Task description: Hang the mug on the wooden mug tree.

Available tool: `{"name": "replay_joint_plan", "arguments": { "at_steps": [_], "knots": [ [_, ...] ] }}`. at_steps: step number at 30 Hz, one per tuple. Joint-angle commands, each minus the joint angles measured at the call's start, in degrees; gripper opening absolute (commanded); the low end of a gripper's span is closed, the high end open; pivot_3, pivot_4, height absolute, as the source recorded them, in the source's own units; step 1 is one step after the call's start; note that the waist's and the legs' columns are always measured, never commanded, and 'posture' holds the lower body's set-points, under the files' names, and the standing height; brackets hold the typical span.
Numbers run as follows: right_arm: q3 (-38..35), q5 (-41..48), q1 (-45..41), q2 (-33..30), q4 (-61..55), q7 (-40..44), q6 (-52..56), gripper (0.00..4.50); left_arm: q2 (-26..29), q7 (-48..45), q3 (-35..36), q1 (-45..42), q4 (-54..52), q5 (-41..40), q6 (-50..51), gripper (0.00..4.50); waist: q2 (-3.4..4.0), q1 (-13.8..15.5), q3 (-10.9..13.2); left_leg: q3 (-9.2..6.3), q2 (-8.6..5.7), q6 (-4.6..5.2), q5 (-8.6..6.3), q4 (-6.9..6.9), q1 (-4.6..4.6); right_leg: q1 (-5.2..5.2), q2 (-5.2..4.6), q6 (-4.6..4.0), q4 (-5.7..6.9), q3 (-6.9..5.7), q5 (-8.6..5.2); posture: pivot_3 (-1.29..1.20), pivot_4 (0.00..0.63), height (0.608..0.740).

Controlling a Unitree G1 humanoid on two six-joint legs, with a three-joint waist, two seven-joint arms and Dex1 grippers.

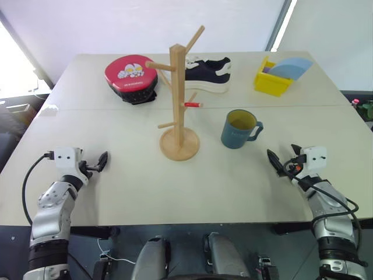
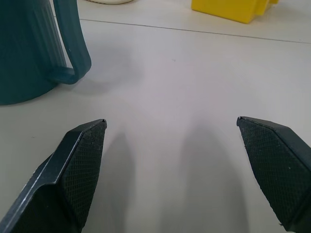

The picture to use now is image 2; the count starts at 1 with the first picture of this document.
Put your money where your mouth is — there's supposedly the yellow plastic block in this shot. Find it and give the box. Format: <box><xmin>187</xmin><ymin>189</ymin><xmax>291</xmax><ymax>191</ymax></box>
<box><xmin>190</xmin><ymin>0</ymin><xmax>280</xmax><ymax>24</ymax></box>

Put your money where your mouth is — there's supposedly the white round base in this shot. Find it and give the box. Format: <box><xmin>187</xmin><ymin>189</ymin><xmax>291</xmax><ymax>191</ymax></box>
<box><xmin>87</xmin><ymin>0</ymin><xmax>133</xmax><ymax>5</ymax></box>

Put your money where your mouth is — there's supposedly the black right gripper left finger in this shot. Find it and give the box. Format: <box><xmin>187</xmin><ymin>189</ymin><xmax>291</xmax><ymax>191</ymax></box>
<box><xmin>0</xmin><ymin>118</ymin><xmax>108</xmax><ymax>233</ymax></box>

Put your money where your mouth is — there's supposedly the teal ribbed plastic pitcher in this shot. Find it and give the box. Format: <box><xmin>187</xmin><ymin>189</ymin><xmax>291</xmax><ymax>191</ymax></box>
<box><xmin>0</xmin><ymin>0</ymin><xmax>92</xmax><ymax>106</ymax></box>

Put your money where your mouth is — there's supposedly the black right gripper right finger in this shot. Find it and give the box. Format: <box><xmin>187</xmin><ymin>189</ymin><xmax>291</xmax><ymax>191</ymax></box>
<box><xmin>236</xmin><ymin>116</ymin><xmax>311</xmax><ymax>233</ymax></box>

